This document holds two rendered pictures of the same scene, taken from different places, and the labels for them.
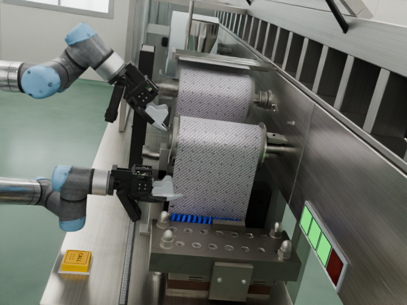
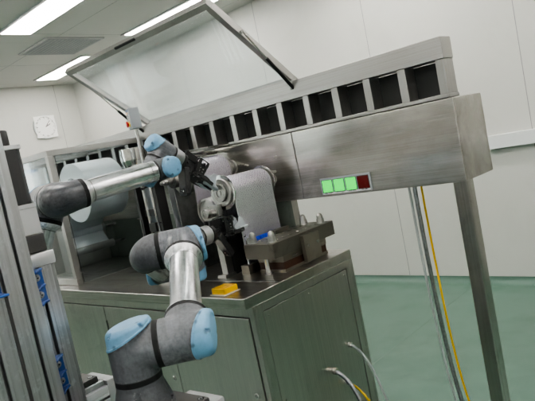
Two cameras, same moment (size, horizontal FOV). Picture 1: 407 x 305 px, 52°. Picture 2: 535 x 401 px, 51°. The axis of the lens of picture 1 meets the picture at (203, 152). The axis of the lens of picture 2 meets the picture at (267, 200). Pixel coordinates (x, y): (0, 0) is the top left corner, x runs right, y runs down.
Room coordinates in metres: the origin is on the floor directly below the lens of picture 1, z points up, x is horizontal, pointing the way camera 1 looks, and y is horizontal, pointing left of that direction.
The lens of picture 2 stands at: (-0.82, 1.39, 1.40)
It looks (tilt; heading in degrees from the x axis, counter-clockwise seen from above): 5 degrees down; 322
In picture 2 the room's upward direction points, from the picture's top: 12 degrees counter-clockwise
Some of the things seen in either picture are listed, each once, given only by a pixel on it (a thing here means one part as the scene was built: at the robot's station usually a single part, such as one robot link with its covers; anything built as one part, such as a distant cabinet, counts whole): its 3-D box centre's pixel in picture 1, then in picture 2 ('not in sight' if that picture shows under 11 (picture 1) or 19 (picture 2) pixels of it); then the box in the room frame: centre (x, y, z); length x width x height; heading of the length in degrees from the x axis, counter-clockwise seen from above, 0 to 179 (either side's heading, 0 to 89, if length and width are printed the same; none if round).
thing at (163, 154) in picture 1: (153, 190); (219, 241); (1.18, 0.14, 1.05); 0.06 x 0.05 x 0.31; 99
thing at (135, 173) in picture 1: (131, 182); (219, 228); (1.07, 0.19, 1.12); 0.12 x 0.08 x 0.09; 99
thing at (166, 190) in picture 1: (168, 190); (240, 223); (1.07, 0.08, 1.11); 0.09 x 0.03 x 0.06; 98
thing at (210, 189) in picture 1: (211, 192); (259, 216); (1.11, -0.04, 1.11); 0.23 x 0.01 x 0.18; 99
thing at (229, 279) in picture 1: (230, 282); (311, 246); (0.90, -0.13, 0.96); 0.10 x 0.03 x 0.11; 99
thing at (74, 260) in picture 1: (76, 260); (224, 289); (0.95, 0.30, 0.91); 0.07 x 0.07 x 0.02; 9
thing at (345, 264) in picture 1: (320, 241); (345, 184); (0.81, -0.29, 1.18); 0.25 x 0.01 x 0.07; 9
